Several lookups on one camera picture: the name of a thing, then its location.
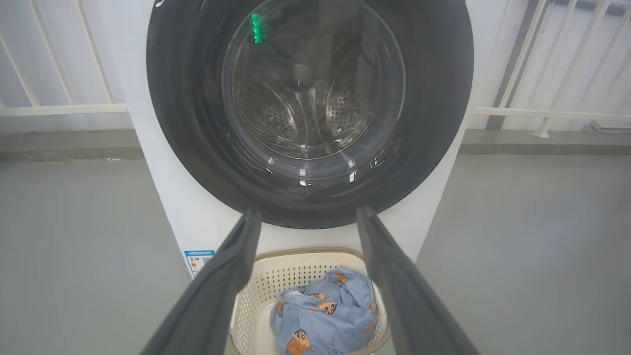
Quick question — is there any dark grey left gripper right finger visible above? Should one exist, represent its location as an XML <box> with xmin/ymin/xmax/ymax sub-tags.
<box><xmin>356</xmin><ymin>206</ymin><xmax>480</xmax><ymax>355</ymax></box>

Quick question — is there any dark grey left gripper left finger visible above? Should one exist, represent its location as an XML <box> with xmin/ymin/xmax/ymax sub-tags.
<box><xmin>140</xmin><ymin>210</ymin><xmax>262</xmax><ymax>355</ymax></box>

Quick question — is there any blue cartoon print garment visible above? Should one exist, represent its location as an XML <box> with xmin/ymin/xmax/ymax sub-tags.
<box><xmin>270</xmin><ymin>267</ymin><xmax>379</xmax><ymax>355</ymax></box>

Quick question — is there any round dark glass washer door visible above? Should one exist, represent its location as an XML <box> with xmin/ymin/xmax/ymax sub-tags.
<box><xmin>146</xmin><ymin>0</ymin><xmax>474</xmax><ymax>230</ymax></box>

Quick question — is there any cream perforated laundry basket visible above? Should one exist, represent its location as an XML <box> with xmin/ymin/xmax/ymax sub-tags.
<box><xmin>228</xmin><ymin>248</ymin><xmax>391</xmax><ymax>355</ymax></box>

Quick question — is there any white washing machine body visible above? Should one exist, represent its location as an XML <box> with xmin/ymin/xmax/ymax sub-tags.
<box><xmin>114</xmin><ymin>0</ymin><xmax>481</xmax><ymax>281</ymax></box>

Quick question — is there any blue energy label sticker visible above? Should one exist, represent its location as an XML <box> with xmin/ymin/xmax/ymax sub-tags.
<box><xmin>183</xmin><ymin>249</ymin><xmax>216</xmax><ymax>280</ymax></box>

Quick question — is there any steel perforated washer drum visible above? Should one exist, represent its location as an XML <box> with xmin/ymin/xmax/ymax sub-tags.
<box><xmin>232</xmin><ymin>0</ymin><xmax>405</xmax><ymax>160</ymax></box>

